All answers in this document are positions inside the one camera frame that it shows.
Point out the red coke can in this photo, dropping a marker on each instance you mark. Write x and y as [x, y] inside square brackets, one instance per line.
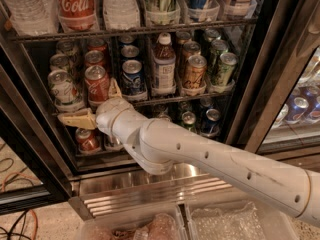
[93, 58]
[97, 82]
[97, 44]

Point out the left clear water bottle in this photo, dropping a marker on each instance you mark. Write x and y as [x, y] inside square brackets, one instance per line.
[33, 17]

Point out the bottom shelf silver can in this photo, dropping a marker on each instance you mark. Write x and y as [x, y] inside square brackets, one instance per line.
[112, 143]

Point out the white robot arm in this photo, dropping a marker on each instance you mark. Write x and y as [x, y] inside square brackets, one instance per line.
[156, 144]

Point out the large coca cola bottle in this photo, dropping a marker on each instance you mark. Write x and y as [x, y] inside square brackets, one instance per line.
[77, 15]

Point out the front orange gold can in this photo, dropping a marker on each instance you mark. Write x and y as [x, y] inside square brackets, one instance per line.
[194, 71]

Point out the bottom shelf blue can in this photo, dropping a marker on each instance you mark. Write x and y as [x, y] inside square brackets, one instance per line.
[210, 122]

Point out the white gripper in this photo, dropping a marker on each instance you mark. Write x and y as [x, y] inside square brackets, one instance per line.
[107, 114]

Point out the steel fridge bottom grille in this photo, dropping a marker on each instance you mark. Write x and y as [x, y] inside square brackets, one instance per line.
[107, 183]

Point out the right clear plastic bin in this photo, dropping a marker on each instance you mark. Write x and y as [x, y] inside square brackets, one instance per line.
[243, 219]

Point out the rear blue can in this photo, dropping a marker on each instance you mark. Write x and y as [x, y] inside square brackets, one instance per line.
[125, 40]

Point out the clear plastic bin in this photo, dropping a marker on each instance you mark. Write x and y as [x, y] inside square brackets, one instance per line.
[154, 222]
[243, 219]

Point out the front white green can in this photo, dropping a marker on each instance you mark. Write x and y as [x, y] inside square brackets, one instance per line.
[62, 87]

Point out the fridge right glass door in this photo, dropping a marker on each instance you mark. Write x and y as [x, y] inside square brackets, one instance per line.
[282, 61]

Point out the bottom shelf white green can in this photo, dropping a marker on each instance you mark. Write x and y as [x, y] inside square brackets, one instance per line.
[165, 117]

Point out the fridge left open door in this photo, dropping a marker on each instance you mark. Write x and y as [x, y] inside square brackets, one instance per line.
[20, 129]

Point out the orange gold can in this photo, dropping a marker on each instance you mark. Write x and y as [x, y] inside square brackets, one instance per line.
[194, 71]
[189, 48]
[181, 37]

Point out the front blue pepsi can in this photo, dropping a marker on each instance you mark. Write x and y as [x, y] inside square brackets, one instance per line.
[132, 78]

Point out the rear white green can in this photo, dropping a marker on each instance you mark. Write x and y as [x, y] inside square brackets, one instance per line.
[70, 49]

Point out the tea bottle white cap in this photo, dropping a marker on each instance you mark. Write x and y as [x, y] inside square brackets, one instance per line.
[164, 59]

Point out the clear water bottle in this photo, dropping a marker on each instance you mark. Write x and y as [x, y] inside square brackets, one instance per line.
[33, 17]
[121, 14]

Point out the left clear plastic bin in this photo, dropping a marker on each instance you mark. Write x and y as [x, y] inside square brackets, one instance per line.
[154, 222]

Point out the bottom shelf red can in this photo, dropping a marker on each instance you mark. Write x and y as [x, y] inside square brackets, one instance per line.
[86, 139]

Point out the rear orange gold can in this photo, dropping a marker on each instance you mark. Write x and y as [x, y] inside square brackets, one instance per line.
[181, 37]

